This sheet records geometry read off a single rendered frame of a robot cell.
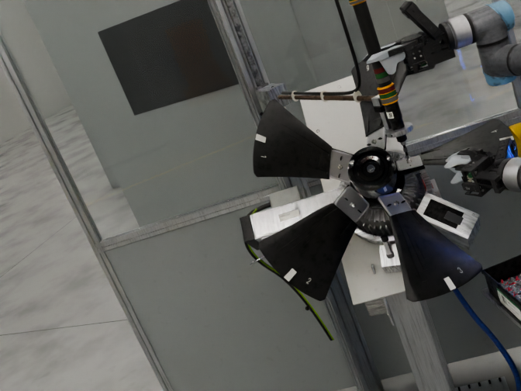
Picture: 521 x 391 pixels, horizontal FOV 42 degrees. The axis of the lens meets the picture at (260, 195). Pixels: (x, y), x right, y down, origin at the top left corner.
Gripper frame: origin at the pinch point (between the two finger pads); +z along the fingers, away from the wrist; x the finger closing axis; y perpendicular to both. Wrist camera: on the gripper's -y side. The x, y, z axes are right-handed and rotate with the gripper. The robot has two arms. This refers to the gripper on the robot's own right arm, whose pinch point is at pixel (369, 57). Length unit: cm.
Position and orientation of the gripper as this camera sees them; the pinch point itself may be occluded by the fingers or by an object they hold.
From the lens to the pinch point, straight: 171.7
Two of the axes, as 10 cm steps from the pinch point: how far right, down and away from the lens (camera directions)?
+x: -0.6, -3.1, 9.5
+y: 3.5, 8.9, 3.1
